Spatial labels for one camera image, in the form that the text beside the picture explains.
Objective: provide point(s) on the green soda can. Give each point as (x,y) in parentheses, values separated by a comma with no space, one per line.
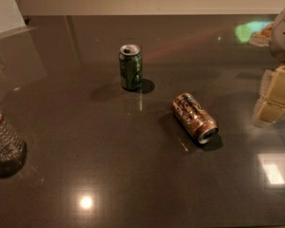
(131,66)

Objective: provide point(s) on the orange soda can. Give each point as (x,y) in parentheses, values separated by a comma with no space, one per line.
(195,119)

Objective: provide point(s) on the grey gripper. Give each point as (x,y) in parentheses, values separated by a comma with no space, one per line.
(283,37)

